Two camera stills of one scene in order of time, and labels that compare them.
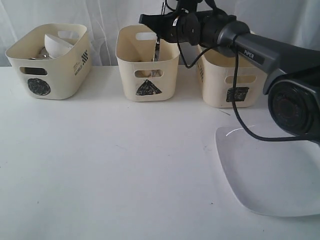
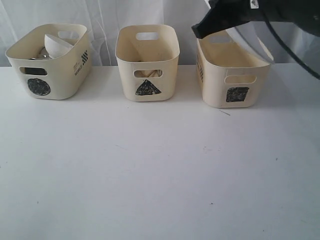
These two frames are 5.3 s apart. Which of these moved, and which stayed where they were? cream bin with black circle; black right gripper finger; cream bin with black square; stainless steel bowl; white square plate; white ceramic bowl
Moved: black right gripper finger; white square plate
Stayed: cream bin with black square; cream bin with black circle; stainless steel bowl; white ceramic bowl
